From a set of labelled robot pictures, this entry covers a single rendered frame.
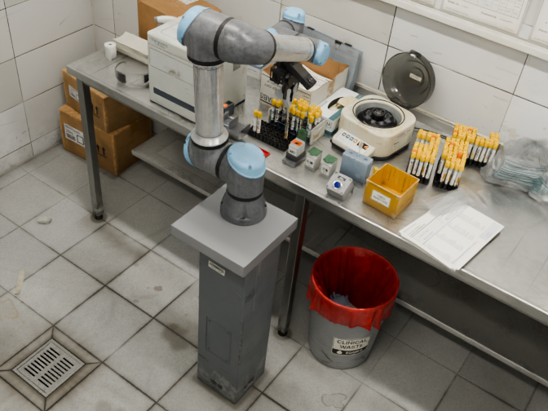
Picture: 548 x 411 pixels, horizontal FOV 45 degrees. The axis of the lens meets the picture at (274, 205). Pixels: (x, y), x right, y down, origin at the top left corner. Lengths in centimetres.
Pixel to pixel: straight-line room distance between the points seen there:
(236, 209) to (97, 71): 112
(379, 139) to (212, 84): 79
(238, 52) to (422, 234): 88
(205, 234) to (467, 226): 88
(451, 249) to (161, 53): 126
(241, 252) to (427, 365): 128
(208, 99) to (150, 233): 156
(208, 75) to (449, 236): 95
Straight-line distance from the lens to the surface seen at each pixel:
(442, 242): 221
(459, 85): 266
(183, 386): 280
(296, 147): 238
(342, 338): 270
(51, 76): 381
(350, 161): 234
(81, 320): 304
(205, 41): 180
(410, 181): 232
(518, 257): 229
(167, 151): 345
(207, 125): 198
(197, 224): 208
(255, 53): 178
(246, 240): 203
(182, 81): 253
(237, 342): 243
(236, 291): 224
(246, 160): 197
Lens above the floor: 234
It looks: 41 degrees down
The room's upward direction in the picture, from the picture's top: 7 degrees clockwise
